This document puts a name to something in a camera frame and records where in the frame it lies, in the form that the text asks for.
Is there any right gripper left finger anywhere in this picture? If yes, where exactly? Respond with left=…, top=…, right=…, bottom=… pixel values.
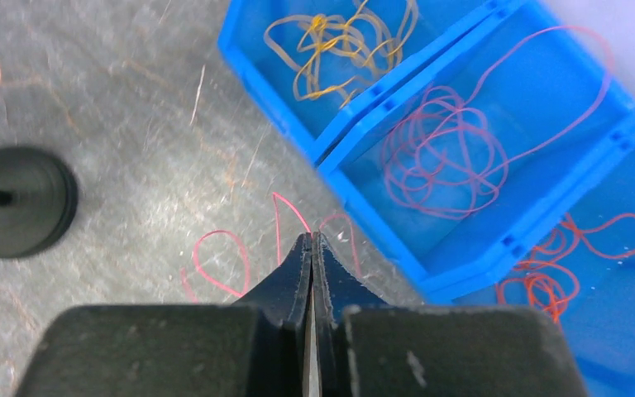
left=16, top=233, right=313, bottom=396

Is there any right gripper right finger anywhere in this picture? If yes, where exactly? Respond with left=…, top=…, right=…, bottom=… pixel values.
left=313, top=232, right=588, bottom=396

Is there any orange cable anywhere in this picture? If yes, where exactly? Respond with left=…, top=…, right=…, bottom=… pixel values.
left=495, top=212, right=635, bottom=327

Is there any yellow cable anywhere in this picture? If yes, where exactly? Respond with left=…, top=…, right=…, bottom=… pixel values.
left=262, top=0, right=422, bottom=108

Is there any right blue plastic bin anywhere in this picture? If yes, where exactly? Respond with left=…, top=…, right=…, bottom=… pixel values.
left=418, top=117, right=635, bottom=396

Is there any blue plastic bin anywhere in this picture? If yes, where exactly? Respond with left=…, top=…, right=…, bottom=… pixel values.
left=319, top=1, right=635, bottom=287
left=418, top=117, right=635, bottom=396
left=218, top=1, right=509, bottom=165

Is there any pink microphone on black stand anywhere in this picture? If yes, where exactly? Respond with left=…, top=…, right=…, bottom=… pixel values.
left=0, top=45, right=79, bottom=260

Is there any middle blue plastic bin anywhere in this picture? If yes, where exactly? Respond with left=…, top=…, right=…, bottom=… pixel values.
left=319, top=1, right=635, bottom=287

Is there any left blue plastic bin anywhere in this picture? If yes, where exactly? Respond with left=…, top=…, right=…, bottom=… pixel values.
left=218, top=1, right=509, bottom=165

